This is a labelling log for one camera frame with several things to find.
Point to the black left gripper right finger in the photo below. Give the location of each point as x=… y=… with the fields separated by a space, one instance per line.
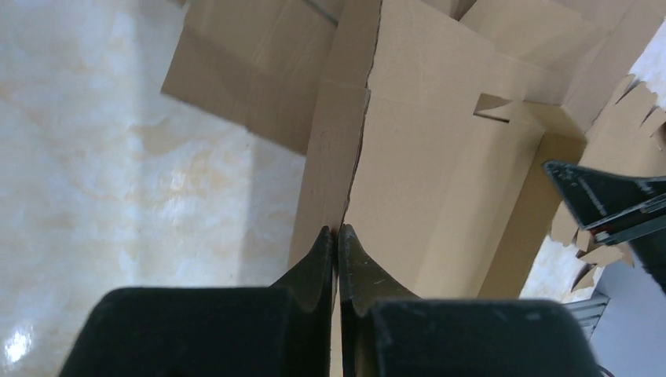
x=387 y=330

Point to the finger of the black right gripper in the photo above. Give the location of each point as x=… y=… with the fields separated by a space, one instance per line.
x=599 y=200

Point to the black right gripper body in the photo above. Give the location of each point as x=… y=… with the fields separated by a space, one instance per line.
x=644 y=233

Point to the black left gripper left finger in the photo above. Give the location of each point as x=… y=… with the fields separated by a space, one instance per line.
x=280 y=330

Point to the large cardboard box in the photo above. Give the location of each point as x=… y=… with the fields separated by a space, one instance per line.
x=430 y=132

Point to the flat cardboard blank at right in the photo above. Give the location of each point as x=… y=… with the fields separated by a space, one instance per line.
x=627 y=138

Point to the flat cardboard blank underneath left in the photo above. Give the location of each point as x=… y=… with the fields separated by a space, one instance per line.
x=257 y=63

